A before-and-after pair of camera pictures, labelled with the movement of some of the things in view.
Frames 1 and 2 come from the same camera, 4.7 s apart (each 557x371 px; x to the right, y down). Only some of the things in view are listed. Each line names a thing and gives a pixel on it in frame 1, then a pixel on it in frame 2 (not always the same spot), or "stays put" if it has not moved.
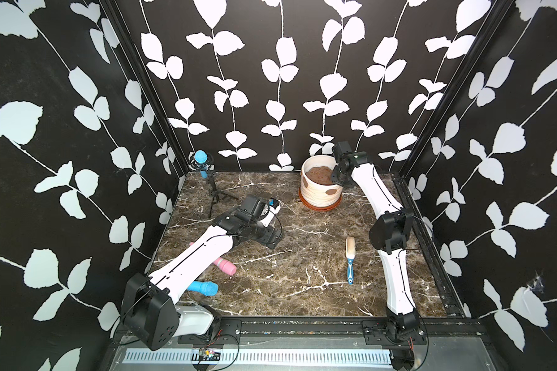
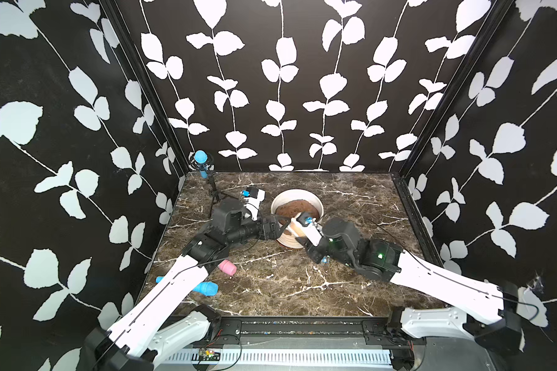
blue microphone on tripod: [205, 164] stays put
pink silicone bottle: [225, 266] stays put
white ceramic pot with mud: [317, 188] → [289, 203]
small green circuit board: [206, 355] stays put
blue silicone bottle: [209, 288] stays put
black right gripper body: [337, 176] → [326, 251]
